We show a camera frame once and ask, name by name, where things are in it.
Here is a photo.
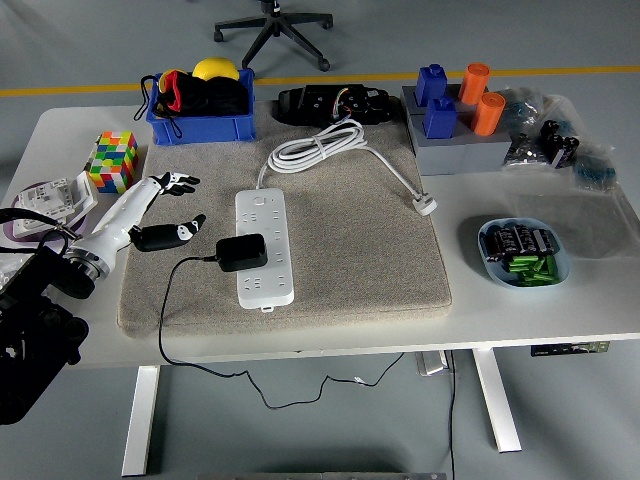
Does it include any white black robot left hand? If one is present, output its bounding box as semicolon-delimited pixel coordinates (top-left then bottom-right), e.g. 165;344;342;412
69;171;208;267

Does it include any white power strip with cord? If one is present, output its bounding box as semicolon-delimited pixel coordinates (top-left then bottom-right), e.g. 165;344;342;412
234;118;440;313

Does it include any colourful puzzle cube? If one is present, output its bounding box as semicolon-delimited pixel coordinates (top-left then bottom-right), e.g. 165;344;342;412
85;130;140;195

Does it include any white plastic socket module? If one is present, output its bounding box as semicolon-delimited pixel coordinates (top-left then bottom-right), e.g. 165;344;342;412
12;170;100;239

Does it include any blue plastic bin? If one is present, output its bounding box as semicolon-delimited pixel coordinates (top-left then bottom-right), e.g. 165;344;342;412
145;68;257;147

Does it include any yellow ball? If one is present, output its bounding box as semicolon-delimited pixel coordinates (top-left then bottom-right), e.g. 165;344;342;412
191;57;240;82

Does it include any white table leg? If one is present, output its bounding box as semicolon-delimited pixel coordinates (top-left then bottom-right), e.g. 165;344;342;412
121;365;161;477
472;348;524;454

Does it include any grey-brown mat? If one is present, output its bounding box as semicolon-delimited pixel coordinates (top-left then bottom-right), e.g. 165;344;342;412
116;99;454;340

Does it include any black office chair base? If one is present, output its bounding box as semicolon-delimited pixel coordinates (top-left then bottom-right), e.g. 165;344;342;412
213;0;334;72

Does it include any blue block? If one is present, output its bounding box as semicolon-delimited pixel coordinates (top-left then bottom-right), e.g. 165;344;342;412
415;63;448;107
423;96;459;140

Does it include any grey block base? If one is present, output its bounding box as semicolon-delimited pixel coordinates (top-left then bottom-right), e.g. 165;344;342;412
399;83;514;177

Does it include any silver box under table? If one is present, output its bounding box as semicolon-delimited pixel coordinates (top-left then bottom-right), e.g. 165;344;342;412
415;351;450;376

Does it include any orange cylinder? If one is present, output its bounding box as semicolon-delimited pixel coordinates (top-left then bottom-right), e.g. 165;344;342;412
457;62;490;106
472;91;507;137

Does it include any light blue dish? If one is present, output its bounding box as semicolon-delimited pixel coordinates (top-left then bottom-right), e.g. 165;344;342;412
477;216;572;290

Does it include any pile of black capacitors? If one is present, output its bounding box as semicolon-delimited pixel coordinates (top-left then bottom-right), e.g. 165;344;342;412
480;224;559;264

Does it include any clear bag of small dark parts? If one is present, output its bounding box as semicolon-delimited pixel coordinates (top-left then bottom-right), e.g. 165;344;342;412
501;130;551;172

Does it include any pile of green batteries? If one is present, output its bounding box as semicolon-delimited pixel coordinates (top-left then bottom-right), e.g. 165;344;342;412
502;254;559;287

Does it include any clear bag of blue components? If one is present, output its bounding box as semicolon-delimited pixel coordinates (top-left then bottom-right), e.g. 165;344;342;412
569;143;619;194
499;85;571;134

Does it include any clear bag of black capacitors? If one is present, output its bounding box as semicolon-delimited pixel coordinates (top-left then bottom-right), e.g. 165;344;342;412
538;117;584;170

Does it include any empty clear plastic bag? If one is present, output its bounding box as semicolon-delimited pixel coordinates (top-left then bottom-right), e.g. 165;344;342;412
504;187;640;260

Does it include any black table control panel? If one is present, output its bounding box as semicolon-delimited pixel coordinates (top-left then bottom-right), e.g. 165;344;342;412
530;341;611;358

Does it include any black drawstring pouch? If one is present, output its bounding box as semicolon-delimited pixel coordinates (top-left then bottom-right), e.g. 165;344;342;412
133;68;251;140

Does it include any black electronic device with wires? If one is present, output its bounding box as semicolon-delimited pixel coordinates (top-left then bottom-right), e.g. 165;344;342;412
273;83;396;126

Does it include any black hanging cable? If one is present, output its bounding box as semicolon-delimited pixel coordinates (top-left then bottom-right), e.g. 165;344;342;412
447;349;459;480

